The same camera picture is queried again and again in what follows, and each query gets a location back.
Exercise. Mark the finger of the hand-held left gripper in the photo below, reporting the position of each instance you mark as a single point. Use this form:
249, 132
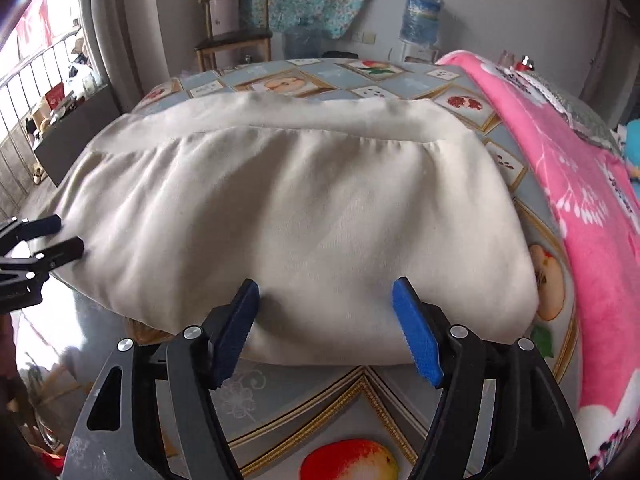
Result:
44, 225
65, 251

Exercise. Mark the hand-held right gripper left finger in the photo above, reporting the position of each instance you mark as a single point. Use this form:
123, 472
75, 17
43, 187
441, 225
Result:
235, 330

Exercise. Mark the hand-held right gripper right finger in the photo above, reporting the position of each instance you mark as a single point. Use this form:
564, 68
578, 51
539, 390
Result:
417, 332

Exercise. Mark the cream zip jacket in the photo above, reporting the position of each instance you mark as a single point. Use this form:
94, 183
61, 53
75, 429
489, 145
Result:
300, 210

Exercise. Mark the person's left forearm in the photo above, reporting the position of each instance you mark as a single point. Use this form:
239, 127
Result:
7, 355

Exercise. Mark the dark side cabinet with clutter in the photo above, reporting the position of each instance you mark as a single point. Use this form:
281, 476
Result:
75, 145

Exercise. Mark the metal window railing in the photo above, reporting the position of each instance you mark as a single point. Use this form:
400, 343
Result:
20, 130

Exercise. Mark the fruit print tablecloth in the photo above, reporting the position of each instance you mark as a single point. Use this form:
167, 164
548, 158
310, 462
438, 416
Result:
310, 400

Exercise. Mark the red box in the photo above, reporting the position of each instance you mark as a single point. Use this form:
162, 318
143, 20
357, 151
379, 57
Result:
54, 95

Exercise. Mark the white plastic bag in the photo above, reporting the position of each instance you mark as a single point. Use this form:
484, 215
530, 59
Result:
81, 80

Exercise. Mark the pink floral blanket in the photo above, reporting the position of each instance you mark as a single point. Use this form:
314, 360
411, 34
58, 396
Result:
590, 240

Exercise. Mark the grey curtain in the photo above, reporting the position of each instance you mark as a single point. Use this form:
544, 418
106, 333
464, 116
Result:
115, 35

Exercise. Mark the hanging pink cloth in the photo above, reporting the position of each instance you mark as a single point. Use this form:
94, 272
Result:
35, 20

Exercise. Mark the wooden chair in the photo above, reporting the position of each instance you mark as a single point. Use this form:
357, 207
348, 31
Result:
235, 40

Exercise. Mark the grey lace-trimmed cloth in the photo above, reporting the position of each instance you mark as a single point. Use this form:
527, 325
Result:
585, 115

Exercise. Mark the white container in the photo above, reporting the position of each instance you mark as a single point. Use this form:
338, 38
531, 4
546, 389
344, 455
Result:
224, 15

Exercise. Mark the white water dispenser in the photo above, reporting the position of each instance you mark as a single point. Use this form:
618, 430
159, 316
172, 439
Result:
417, 53

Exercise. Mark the small glass jar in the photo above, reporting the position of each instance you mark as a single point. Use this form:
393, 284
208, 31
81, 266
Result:
507, 58

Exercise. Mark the red lighter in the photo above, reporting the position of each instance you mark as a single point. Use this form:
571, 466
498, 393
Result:
526, 64

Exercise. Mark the blue pillow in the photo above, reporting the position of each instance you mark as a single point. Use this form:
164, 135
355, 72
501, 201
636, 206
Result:
632, 137

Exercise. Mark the clear water jug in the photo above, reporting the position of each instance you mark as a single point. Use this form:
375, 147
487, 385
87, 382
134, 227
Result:
303, 42

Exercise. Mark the blue water bottle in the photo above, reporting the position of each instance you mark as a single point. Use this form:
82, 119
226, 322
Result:
421, 17

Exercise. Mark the door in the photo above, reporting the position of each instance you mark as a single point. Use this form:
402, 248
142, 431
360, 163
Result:
612, 55

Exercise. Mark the wall socket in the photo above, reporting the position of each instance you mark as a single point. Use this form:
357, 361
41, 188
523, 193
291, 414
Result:
366, 37

